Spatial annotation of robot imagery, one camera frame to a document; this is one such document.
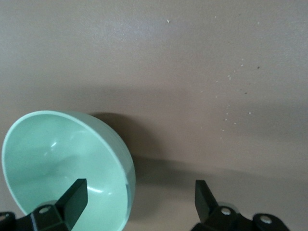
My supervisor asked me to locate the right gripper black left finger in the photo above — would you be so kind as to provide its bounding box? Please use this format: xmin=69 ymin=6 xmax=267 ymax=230
xmin=0 ymin=178 xmax=88 ymax=231

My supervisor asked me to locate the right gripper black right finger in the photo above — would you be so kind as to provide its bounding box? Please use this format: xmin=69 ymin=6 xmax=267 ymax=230
xmin=192 ymin=180 xmax=291 ymax=231

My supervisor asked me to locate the green bowl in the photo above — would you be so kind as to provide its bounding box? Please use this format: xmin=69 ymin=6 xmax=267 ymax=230
xmin=1 ymin=110 xmax=136 ymax=231

